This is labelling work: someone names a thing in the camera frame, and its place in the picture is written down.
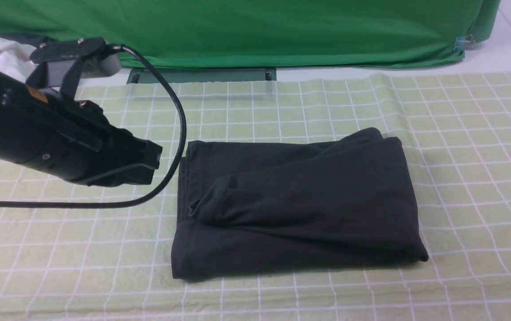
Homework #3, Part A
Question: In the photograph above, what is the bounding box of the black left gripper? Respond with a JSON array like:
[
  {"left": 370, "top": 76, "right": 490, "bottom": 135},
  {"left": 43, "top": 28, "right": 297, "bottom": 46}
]
[{"left": 0, "top": 59, "right": 162, "bottom": 187}]

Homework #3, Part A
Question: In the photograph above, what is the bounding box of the dark gray long-sleeve shirt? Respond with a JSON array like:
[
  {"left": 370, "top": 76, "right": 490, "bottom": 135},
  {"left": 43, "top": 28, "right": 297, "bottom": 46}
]
[{"left": 171, "top": 128, "right": 429, "bottom": 282}]

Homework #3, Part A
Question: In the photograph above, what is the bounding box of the crumpled white shirt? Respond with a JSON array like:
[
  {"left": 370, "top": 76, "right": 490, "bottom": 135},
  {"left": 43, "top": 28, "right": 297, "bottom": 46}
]
[{"left": 0, "top": 38, "right": 36, "bottom": 83}]

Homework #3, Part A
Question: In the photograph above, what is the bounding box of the dark garment behind white shirt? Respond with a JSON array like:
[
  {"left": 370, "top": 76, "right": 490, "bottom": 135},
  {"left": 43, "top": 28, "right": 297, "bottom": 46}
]
[{"left": 0, "top": 33, "right": 56, "bottom": 47}]

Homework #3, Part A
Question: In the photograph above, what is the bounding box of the green backdrop cloth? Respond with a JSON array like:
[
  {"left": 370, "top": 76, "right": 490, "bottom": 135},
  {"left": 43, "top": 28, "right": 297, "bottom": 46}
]
[{"left": 0, "top": 0, "right": 500, "bottom": 69}]

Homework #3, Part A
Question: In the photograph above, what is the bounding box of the teal binder clip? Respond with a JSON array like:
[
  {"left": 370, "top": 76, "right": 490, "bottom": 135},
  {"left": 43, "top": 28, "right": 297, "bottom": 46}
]
[{"left": 453, "top": 34, "right": 477, "bottom": 52}]

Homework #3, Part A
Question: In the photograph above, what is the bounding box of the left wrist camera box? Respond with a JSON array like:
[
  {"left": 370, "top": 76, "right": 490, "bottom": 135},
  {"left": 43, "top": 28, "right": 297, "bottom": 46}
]
[{"left": 25, "top": 37, "right": 122, "bottom": 99}]

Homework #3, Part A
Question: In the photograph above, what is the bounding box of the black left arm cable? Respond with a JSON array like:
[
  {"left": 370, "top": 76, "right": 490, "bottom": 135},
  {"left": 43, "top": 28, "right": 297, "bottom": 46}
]
[{"left": 0, "top": 45, "right": 188, "bottom": 210}]

